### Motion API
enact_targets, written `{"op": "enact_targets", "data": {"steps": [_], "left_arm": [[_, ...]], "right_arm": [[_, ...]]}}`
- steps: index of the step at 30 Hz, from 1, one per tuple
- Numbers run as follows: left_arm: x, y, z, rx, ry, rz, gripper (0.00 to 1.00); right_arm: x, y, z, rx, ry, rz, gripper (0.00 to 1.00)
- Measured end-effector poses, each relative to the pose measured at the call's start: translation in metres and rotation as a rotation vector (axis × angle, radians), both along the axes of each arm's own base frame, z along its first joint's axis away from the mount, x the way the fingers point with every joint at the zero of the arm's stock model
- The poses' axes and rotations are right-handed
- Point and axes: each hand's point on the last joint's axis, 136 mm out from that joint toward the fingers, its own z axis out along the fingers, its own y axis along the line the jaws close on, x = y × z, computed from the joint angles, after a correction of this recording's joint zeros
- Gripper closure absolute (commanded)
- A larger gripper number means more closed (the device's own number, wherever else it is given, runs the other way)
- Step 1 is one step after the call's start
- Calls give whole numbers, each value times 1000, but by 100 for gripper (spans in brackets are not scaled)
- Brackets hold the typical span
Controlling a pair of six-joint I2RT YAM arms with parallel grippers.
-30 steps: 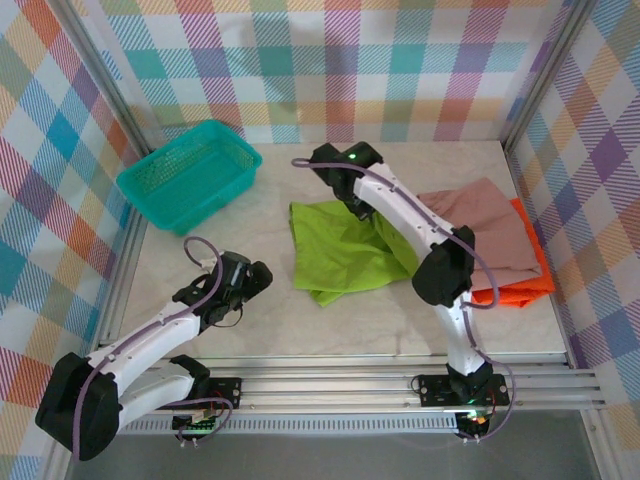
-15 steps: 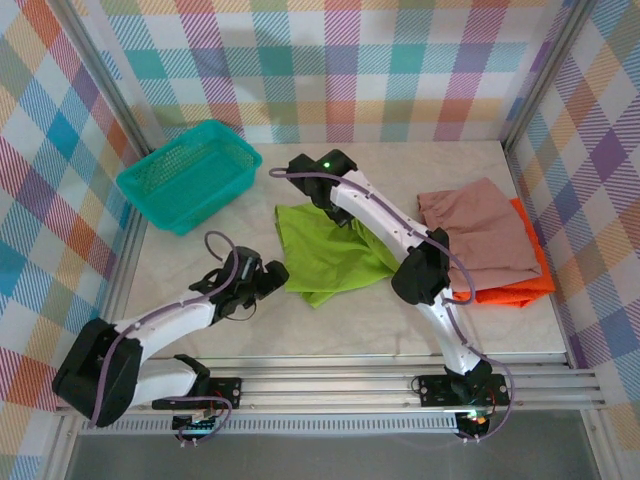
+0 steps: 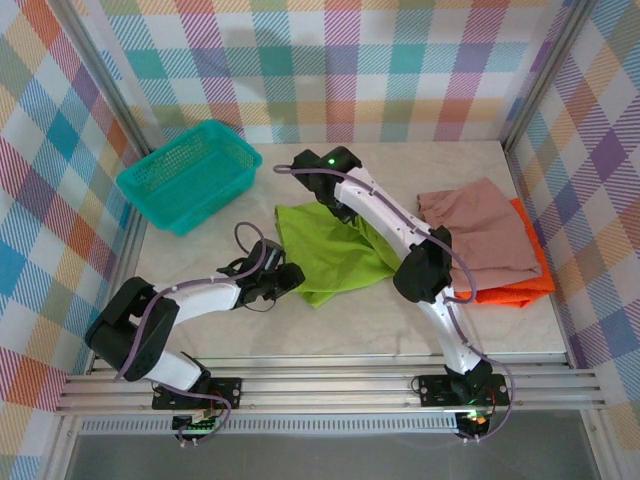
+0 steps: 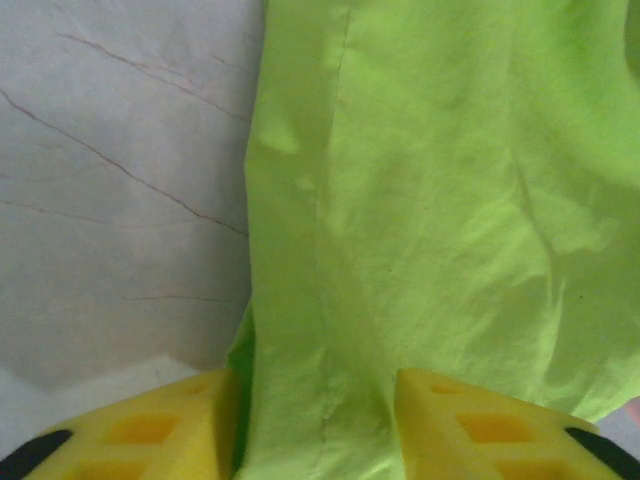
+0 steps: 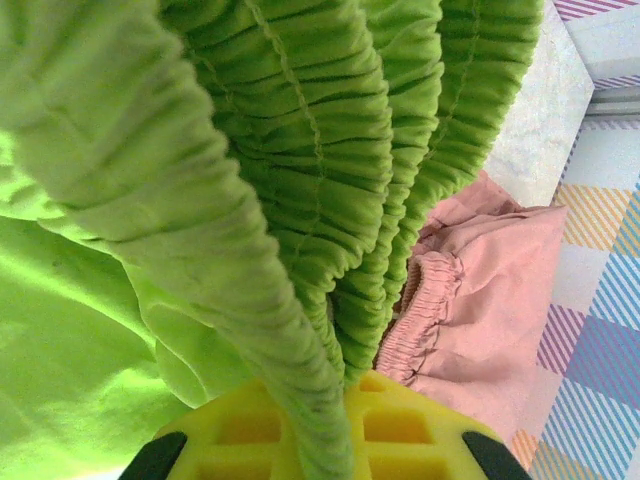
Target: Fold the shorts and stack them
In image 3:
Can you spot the lime green shorts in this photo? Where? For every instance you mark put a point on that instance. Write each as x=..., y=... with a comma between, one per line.
x=330, y=255

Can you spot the pink shorts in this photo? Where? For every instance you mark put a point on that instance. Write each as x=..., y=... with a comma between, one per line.
x=485, y=235

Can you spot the orange shorts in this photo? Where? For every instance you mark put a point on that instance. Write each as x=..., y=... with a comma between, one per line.
x=520, y=292

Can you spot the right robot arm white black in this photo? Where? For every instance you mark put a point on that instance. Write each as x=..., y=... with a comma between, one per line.
x=380, y=210

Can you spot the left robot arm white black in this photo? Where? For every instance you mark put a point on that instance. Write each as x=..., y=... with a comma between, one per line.
x=200, y=300

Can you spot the teal plastic basket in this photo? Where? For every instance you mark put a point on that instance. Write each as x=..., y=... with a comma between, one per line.
x=185, y=175

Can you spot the aluminium rail frame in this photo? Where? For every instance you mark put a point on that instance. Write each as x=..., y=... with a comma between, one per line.
x=325, y=385

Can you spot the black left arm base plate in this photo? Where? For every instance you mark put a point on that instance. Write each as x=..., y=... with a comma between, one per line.
x=227, y=392

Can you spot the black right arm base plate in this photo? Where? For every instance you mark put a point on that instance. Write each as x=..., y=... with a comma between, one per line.
x=435, y=392

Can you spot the aluminium corner post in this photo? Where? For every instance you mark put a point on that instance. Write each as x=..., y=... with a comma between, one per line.
x=100, y=75
x=545, y=70

